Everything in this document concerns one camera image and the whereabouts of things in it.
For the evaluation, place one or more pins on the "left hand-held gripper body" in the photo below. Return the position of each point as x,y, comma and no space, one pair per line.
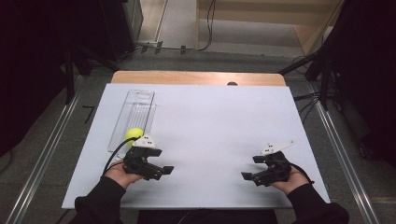
140,161

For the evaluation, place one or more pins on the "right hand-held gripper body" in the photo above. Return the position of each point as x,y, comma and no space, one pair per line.
275,169

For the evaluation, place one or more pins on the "yellow tennis ball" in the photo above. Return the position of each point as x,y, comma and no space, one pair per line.
133,133

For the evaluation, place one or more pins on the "clear plastic container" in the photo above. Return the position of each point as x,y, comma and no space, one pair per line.
138,109

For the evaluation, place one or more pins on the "person's right hand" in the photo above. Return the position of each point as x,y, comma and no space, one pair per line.
291,183

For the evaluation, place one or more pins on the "person's left hand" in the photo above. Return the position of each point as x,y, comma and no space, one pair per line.
121,177

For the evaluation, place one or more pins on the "person's dark clothed torso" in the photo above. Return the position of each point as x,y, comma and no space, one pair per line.
218,217

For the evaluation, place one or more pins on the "black metal stand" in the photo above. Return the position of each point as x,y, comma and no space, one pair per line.
69,81
325,84

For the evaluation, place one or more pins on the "black cabinet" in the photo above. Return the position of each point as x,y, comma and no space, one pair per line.
120,28

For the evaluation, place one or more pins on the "black curtain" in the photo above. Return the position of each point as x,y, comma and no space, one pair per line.
367,62
25,62

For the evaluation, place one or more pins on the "wooden shelf unit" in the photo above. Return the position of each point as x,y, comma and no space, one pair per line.
249,17

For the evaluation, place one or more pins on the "metal floor rail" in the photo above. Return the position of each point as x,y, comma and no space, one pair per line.
43,161
342,161

